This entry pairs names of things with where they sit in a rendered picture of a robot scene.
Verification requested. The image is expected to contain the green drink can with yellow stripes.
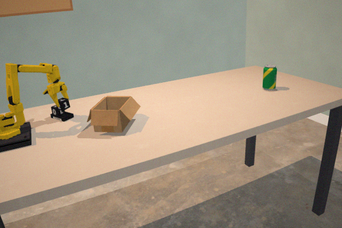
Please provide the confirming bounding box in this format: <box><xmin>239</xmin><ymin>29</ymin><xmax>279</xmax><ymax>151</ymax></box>
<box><xmin>262</xmin><ymin>65</ymin><xmax>277</xmax><ymax>90</ymax></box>

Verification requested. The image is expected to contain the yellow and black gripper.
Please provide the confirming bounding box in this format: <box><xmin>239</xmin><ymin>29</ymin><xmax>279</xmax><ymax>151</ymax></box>
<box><xmin>43</xmin><ymin>82</ymin><xmax>69</xmax><ymax>107</ymax></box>

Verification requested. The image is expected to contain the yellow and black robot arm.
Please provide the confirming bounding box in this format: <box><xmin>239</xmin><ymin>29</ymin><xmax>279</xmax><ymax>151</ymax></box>
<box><xmin>0</xmin><ymin>63</ymin><xmax>60</xmax><ymax>139</ymax></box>

